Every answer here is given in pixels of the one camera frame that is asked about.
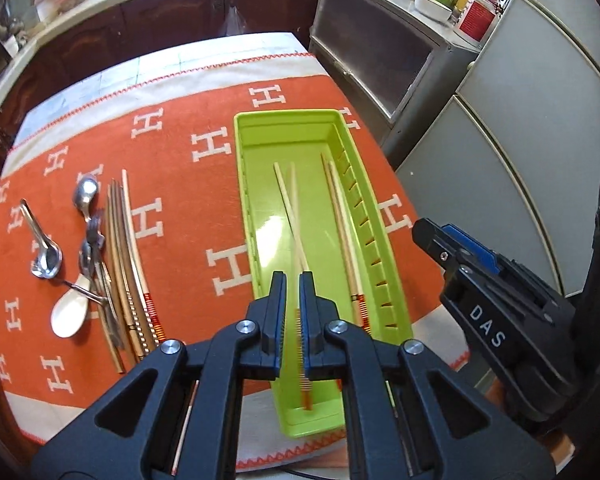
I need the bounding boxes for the brown wooden cabinet doors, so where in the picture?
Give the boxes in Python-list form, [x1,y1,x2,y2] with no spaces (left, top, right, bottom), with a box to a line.
[0,0,326,221]

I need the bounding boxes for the orange letter-print blanket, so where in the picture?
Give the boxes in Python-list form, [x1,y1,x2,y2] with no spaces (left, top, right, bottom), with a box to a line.
[0,52,473,467]

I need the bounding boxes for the oval metal spoon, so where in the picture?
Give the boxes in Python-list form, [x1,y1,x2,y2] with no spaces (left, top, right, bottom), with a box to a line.
[72,173,103,233]
[85,214,112,311]
[78,240,123,351]

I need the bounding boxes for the grey metal cabinet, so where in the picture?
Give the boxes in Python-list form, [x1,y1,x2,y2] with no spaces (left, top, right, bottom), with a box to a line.
[308,0,483,157]

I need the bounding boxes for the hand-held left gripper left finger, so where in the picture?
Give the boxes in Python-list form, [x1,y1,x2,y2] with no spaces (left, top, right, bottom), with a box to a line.
[30,271,288,480]

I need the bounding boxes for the brown bamboo chopstick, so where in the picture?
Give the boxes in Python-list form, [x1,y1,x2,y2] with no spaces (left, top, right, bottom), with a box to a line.
[114,183,153,358]
[106,179,127,375]

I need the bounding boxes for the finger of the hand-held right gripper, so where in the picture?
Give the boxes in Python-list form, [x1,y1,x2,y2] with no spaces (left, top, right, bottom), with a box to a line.
[442,224,512,275]
[411,217,481,291]

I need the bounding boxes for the metal chopstick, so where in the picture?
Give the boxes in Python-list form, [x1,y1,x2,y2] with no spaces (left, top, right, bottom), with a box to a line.
[110,181,143,363]
[117,185,160,353]

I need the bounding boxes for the metal soup spoon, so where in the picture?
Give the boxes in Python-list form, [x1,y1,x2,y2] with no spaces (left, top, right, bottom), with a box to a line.
[19,199,64,280]

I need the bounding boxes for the white bowl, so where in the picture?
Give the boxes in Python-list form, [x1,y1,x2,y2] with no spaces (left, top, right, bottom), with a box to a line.
[413,0,454,24]

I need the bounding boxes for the red label jar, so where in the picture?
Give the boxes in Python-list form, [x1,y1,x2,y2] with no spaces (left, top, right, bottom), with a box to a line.
[455,0,498,43]

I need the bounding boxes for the grey refrigerator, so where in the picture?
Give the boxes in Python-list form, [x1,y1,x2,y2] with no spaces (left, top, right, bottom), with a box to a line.
[394,0,600,297]

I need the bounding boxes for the light striped-end bamboo chopstick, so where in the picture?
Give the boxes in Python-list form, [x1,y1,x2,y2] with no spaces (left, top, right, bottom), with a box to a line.
[121,168,167,345]
[321,153,367,332]
[273,161,313,411]
[329,160,370,336]

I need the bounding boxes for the white ceramic spoon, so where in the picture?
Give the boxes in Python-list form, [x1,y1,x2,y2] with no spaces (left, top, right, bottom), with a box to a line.
[50,273,93,339]

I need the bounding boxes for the green plastic utensil tray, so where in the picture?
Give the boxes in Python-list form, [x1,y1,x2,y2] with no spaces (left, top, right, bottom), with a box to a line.
[233,108,415,440]

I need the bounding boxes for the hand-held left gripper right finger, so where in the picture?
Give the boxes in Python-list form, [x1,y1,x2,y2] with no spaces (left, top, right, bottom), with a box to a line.
[299,271,556,480]

